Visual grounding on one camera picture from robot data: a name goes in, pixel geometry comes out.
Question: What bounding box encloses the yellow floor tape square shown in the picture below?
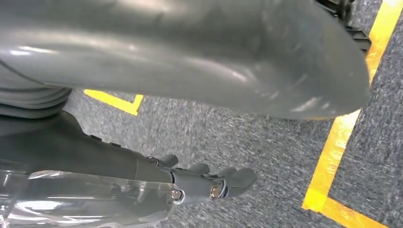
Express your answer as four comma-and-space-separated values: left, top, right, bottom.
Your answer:
301, 0, 403, 228

